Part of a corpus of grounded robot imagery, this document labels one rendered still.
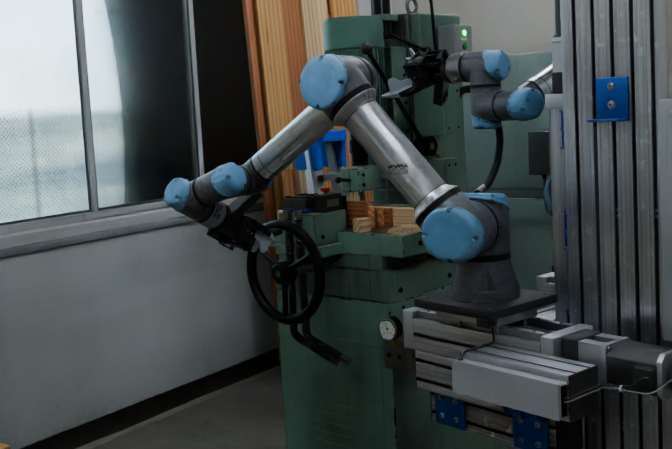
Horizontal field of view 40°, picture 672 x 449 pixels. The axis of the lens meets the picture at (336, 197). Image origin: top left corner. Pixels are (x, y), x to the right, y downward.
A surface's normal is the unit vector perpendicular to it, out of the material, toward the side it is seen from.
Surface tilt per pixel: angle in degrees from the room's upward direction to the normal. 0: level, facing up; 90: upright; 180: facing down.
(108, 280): 90
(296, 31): 87
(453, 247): 96
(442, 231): 96
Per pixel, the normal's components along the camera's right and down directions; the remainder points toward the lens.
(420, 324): -0.77, 0.11
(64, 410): 0.82, 0.01
